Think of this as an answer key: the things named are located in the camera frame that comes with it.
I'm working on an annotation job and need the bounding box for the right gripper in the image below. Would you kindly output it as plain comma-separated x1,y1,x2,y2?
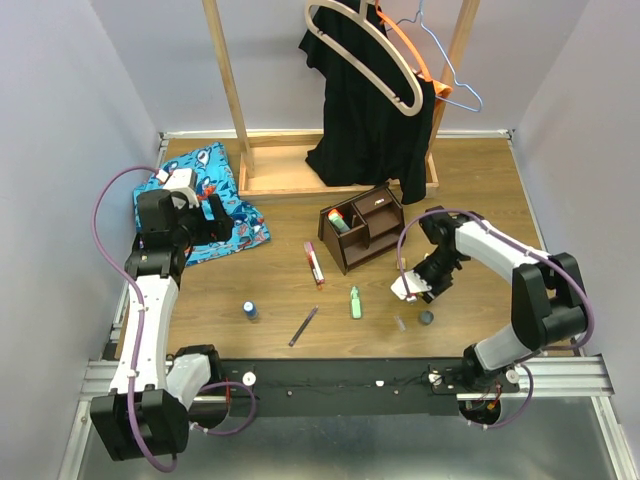
409,248,464,304

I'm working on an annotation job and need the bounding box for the pink red pen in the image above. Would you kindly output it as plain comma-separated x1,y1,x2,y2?
304,242,325,290

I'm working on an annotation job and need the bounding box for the orange black highlighter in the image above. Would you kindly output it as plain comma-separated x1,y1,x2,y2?
328,209,343,221

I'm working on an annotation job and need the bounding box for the mint green highlighter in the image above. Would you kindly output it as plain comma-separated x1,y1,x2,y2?
334,213,350,233

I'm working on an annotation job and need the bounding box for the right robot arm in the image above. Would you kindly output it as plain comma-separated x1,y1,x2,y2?
405,206,594,392

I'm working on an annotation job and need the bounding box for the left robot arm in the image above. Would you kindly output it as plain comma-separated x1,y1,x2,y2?
90,189,234,461

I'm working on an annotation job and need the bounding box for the round dark cap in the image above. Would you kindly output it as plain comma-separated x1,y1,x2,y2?
418,310,434,325

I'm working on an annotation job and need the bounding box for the blue shark print cloth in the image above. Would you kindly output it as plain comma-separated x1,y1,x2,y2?
161,142,271,266

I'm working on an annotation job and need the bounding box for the small clear tube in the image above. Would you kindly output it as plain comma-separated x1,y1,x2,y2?
394,316,406,332

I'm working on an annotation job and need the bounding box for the brown wooden desk organizer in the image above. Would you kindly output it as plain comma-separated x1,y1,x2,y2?
318,183,405,275

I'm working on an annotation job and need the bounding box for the blue small bottle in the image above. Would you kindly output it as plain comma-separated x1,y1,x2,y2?
243,301,259,321

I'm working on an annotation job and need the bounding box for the purple thin pen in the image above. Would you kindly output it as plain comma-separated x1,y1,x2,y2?
288,305,319,348

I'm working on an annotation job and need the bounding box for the black hanging garment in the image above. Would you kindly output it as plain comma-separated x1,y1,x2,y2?
298,0,437,206

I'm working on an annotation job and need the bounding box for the orange plastic hanger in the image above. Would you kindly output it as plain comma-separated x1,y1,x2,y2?
374,1,453,101

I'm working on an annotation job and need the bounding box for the beige wooden hanger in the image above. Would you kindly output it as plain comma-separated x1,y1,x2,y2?
301,1,425,118

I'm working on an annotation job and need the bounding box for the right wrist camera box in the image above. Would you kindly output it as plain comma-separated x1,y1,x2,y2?
390,270,432,303

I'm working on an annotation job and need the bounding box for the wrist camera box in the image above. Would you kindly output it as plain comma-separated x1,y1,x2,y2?
390,270,432,303
162,168,199,206

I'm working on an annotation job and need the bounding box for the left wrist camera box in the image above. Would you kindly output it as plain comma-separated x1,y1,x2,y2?
162,168,199,206

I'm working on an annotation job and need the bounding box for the wooden clothes rack frame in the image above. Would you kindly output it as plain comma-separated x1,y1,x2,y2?
201,0,481,198

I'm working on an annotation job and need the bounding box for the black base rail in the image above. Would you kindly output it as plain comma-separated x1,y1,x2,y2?
221,357,519,417

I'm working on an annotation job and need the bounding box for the blue wire hanger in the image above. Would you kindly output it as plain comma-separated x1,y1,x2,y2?
376,1,484,113

